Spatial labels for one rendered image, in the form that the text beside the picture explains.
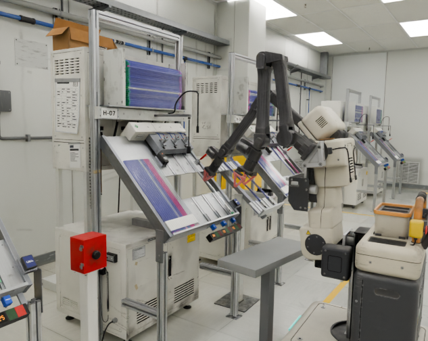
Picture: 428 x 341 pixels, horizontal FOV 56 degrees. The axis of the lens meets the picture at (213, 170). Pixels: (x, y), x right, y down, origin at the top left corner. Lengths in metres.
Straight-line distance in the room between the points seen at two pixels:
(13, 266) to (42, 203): 2.34
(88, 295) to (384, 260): 1.29
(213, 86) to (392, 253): 2.32
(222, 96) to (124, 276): 1.86
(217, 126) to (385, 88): 6.70
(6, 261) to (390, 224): 1.54
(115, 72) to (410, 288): 1.84
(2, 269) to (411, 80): 9.04
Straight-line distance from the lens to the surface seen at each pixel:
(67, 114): 2.57
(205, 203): 2.47
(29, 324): 1.69
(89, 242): 1.88
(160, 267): 2.11
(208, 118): 3.62
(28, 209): 3.87
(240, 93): 3.58
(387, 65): 9.90
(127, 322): 2.49
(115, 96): 2.43
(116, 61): 2.44
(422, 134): 9.69
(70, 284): 2.79
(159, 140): 2.54
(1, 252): 1.64
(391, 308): 1.87
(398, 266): 1.80
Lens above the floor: 1.28
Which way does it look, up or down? 6 degrees down
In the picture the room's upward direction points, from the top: 1 degrees clockwise
